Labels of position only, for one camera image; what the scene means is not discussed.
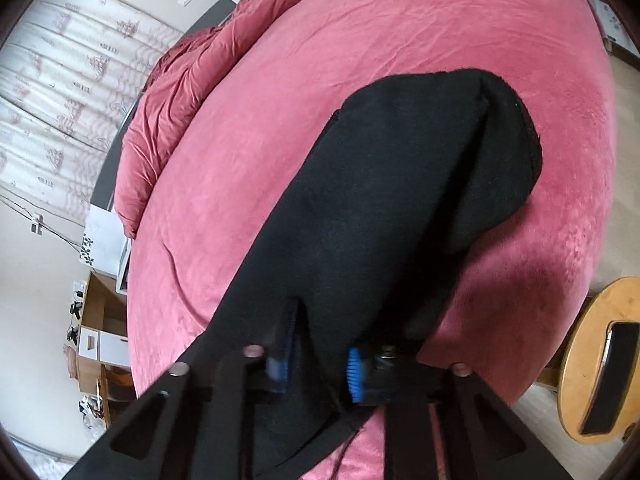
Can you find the patterned curtain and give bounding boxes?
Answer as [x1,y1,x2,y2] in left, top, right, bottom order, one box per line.
[1,0,181,222]

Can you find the grey bed headboard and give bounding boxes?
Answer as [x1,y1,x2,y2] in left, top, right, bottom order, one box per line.
[89,0,239,212]

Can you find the white left nightstand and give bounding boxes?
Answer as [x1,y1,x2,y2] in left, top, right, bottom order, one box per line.
[80,204,131,296]

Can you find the pink bed sheet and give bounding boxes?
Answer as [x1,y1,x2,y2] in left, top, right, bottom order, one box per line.
[127,0,616,402]

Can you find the round wooden stool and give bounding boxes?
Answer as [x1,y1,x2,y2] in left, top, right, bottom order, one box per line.
[536,276,639,444]

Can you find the red duvet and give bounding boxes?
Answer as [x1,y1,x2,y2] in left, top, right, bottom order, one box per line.
[114,0,303,240]

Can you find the wooden desk with drawers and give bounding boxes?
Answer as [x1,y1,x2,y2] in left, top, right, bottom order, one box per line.
[66,271,136,426]

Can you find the black pants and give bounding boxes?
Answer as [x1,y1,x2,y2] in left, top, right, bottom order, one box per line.
[189,68,542,479]

